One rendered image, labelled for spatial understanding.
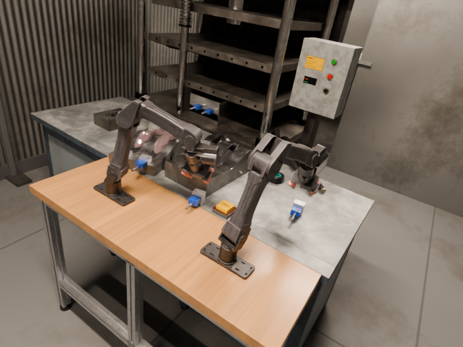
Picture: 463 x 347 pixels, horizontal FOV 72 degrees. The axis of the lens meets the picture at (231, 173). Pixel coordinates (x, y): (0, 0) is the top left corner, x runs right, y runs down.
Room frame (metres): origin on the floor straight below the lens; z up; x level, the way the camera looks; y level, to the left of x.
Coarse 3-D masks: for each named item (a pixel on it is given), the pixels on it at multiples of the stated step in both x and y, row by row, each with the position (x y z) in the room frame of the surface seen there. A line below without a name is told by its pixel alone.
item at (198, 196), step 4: (192, 192) 1.18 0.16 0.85; (196, 192) 1.18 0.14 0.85; (200, 192) 1.18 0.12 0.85; (204, 192) 1.19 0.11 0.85; (192, 196) 1.16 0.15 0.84; (196, 196) 1.17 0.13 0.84; (200, 196) 1.17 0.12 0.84; (204, 196) 1.19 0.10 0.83; (188, 200) 1.14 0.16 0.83; (192, 200) 1.13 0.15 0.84; (196, 200) 1.13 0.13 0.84; (200, 200) 1.16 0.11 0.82; (204, 200) 1.19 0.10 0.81; (192, 204) 1.13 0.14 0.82; (196, 204) 1.13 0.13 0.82; (200, 204) 1.16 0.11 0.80; (188, 208) 1.09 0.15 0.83
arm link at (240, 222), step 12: (252, 156) 0.93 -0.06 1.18; (264, 156) 0.92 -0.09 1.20; (252, 168) 0.92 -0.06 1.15; (264, 168) 0.89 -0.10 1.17; (252, 180) 0.89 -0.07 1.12; (264, 180) 0.89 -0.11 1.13; (252, 192) 0.88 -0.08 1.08; (240, 204) 0.88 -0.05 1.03; (252, 204) 0.87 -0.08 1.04; (240, 216) 0.86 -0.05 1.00; (252, 216) 0.88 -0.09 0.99; (228, 228) 0.86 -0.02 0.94; (240, 228) 0.84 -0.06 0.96
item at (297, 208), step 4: (296, 200) 1.24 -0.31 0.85; (296, 204) 1.22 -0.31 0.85; (300, 204) 1.21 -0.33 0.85; (304, 204) 1.22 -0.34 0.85; (292, 208) 1.19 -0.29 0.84; (296, 208) 1.20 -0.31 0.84; (300, 208) 1.20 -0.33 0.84; (304, 208) 1.23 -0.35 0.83; (292, 212) 1.18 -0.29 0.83; (296, 212) 1.17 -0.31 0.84; (300, 212) 1.17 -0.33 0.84; (292, 216) 1.14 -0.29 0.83; (296, 216) 1.17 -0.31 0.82; (292, 220) 1.12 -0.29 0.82
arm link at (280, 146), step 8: (264, 136) 0.98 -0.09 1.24; (272, 136) 0.97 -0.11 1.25; (264, 144) 0.95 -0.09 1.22; (272, 144) 0.98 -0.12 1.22; (280, 144) 0.93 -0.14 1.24; (288, 144) 0.93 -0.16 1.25; (296, 144) 1.04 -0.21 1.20; (272, 152) 0.92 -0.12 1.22; (280, 152) 0.91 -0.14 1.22; (288, 152) 0.96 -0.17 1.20; (296, 152) 1.01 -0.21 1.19; (304, 152) 1.04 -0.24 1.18; (312, 152) 1.07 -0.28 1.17; (248, 160) 0.93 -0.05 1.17; (272, 160) 0.89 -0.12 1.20; (280, 160) 0.91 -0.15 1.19; (304, 160) 1.05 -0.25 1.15; (272, 168) 0.89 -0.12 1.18; (280, 168) 0.92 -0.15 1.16; (272, 176) 0.89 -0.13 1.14
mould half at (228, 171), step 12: (228, 144) 1.57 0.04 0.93; (180, 156) 1.42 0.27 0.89; (240, 156) 1.47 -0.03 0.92; (168, 168) 1.34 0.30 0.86; (180, 168) 1.31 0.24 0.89; (216, 168) 1.37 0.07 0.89; (228, 168) 1.39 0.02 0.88; (240, 168) 1.47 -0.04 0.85; (180, 180) 1.30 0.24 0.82; (192, 180) 1.27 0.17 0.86; (216, 180) 1.29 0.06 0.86; (228, 180) 1.38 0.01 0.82
